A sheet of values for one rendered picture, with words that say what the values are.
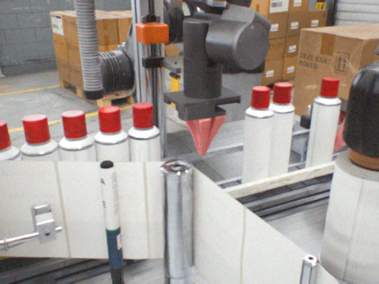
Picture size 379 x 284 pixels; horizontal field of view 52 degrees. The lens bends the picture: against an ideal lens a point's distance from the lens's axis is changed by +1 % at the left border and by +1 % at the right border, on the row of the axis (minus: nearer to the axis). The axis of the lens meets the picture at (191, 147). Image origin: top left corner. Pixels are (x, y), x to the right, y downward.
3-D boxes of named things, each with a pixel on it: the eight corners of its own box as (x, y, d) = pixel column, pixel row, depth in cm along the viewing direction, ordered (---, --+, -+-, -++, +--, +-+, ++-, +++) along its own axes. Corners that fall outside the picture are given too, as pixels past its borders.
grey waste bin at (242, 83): (235, 138, 333) (238, 66, 308) (204, 124, 365) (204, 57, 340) (269, 127, 356) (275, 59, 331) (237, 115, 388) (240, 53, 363)
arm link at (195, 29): (206, 10, 57) (174, 12, 54) (239, 13, 52) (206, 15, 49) (206, 58, 60) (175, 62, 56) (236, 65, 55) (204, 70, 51)
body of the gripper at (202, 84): (242, 107, 58) (245, 57, 55) (181, 116, 54) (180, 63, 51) (220, 96, 63) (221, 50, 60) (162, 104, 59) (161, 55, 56)
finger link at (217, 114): (225, 159, 60) (227, 101, 56) (183, 169, 57) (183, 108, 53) (204, 145, 65) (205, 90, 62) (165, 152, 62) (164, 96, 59)
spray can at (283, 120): (271, 189, 77) (280, 88, 69) (255, 178, 81) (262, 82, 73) (292, 184, 79) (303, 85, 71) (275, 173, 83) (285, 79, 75)
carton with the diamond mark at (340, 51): (346, 136, 110) (363, 38, 99) (290, 112, 130) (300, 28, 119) (418, 120, 122) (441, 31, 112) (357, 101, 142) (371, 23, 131)
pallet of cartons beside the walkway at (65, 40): (168, 97, 447) (166, 15, 411) (102, 111, 399) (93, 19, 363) (118, 78, 533) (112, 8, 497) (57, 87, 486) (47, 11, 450)
